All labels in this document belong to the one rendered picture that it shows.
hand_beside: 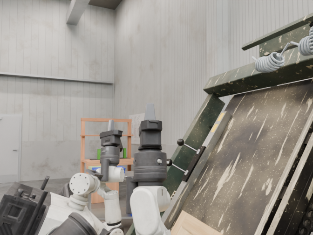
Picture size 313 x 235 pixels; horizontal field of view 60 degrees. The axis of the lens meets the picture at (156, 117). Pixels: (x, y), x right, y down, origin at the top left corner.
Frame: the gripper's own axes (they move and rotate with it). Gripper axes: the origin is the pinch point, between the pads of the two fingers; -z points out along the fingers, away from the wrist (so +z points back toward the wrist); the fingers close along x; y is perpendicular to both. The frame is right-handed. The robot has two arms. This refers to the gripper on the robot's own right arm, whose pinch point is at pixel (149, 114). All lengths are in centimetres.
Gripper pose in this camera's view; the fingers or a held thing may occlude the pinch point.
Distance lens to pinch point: 75.5
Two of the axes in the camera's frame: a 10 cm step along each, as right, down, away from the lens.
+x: -1.3, 2.5, 9.6
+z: 0.2, 9.7, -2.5
